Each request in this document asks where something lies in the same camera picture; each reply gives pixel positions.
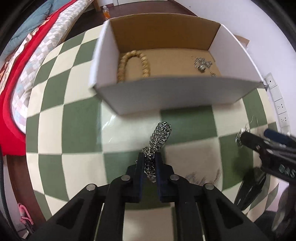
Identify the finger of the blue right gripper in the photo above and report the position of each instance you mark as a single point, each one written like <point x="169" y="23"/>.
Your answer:
<point x="280" y="138"/>
<point x="254" y="142"/>

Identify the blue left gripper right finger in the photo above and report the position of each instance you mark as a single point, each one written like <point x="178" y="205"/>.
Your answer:
<point x="161" y="178"/>

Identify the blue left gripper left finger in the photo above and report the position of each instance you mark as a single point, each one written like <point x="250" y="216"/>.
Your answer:
<point x="138" y="178"/>

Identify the black smart band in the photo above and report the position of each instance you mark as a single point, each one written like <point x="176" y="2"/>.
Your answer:
<point x="250" y="188"/>

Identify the silver charm jewelry cluster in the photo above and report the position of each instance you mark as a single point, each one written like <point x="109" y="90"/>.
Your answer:
<point x="204" y="66"/>

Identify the white cardboard jewelry box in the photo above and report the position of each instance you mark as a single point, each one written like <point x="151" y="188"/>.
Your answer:
<point x="145" y="62"/>

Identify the green checkered tablecloth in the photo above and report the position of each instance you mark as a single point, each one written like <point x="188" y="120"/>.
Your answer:
<point x="74" y="139"/>

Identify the brown cardboard box on floor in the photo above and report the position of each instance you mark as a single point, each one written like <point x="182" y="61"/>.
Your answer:
<point x="244" y="42"/>

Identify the patchwork checkered quilt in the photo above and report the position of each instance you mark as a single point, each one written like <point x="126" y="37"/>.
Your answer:
<point x="47" y="37"/>

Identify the orange drink bottle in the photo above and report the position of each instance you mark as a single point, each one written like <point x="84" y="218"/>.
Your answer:
<point x="106" y="12"/>

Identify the teal blue duvet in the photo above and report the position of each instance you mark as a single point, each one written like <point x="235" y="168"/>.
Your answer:
<point x="18" y="18"/>

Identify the white wall power strip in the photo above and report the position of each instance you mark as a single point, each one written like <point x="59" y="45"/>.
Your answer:
<point x="278" y="103"/>

